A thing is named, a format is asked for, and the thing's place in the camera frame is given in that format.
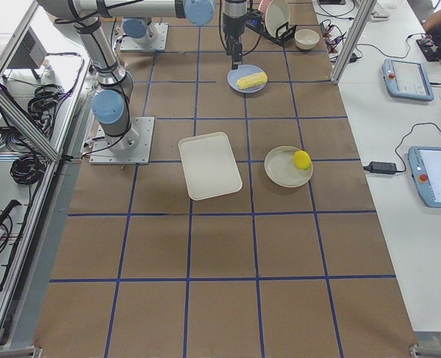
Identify black power adapter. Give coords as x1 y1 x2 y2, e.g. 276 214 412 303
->
369 161 398 175

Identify yellow lemon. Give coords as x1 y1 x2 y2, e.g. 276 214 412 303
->
293 150 312 170

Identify cream round plate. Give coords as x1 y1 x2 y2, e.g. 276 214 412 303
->
264 146 313 188

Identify cream rectangular tray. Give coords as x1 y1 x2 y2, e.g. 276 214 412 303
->
178 132 243 201

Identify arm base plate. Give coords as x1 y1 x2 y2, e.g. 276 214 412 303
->
120 19 169 52
89 116 155 165

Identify black dish rack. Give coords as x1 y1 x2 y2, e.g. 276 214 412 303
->
245 9 296 47

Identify light blue plate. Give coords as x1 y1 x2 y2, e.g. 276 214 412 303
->
227 64 268 93

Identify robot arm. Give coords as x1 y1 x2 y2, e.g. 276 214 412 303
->
38 1 247 94
122 17 158 45

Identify aluminium frame post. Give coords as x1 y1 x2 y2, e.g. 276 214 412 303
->
331 0 375 84

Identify pink plate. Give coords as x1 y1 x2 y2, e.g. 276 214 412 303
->
258 0 272 19

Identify cream bowl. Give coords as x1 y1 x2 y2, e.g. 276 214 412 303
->
294 29 320 51

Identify near teach pendant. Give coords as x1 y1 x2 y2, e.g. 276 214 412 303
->
407 146 441 208

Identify far teach pendant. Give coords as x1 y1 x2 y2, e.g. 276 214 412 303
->
382 58 434 101

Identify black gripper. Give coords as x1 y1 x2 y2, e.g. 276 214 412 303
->
222 14 247 70

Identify cream plate in rack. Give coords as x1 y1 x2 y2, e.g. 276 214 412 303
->
264 0 290 38

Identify teach pendant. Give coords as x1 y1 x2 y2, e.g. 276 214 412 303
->
407 146 441 208
382 58 434 101

